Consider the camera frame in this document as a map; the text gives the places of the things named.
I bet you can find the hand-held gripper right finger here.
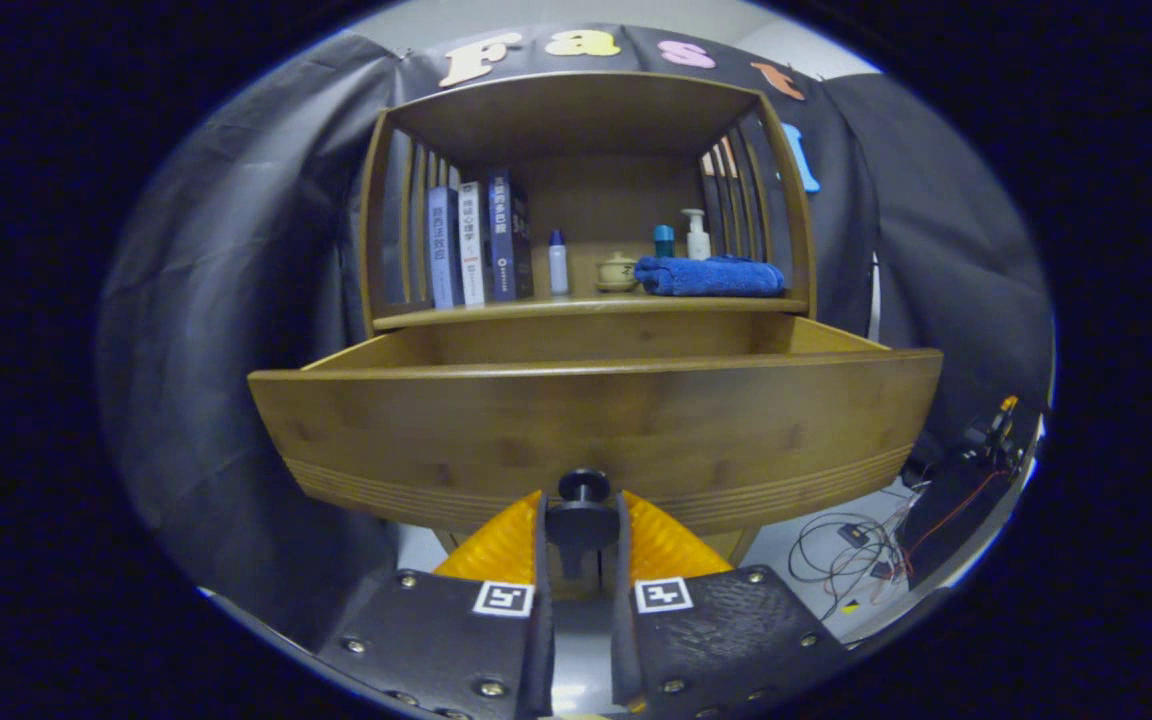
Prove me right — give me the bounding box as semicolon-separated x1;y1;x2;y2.
611;488;852;720

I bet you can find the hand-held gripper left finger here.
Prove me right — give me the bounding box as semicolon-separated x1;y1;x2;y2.
321;488;557;720

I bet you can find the wooden drawer with black knob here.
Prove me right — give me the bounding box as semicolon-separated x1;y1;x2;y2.
248;312;944;581

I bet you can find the wooden countertop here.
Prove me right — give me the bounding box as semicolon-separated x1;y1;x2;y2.
373;285;807;331

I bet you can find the wooden cabinet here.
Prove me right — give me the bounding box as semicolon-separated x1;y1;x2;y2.
358;70;819;571

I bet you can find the black device with orange part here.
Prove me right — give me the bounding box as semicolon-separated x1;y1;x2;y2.
901;395;1037;591

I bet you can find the folded blue towel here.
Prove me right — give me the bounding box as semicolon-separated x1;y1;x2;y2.
633;255;787;298

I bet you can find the beige lidded teacup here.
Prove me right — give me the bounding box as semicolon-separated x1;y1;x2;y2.
596;251;639;293

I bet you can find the pale blue book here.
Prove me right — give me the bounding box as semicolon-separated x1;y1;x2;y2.
426;185;464;309

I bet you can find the white book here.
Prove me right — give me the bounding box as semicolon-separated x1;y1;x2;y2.
457;181;490;306

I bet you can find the dark blue book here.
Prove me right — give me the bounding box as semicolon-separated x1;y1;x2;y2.
487;170;535;303

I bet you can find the tangle of floor cables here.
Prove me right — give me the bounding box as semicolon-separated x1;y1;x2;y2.
786;480;922;621

